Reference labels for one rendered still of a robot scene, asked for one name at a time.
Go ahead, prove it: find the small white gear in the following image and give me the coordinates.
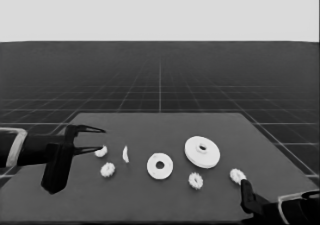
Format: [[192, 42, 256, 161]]
[[188, 171, 204, 190], [229, 168, 247, 186], [94, 145, 109, 158], [100, 161, 116, 178]]

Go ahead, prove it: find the large thick white disc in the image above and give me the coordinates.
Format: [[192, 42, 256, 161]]
[[184, 135, 221, 170]]

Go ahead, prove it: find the small thin white T-piece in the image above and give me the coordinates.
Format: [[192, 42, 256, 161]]
[[121, 145, 130, 164]]

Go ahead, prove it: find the white round carrier with pins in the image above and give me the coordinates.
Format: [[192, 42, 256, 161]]
[[146, 152, 174, 181]]

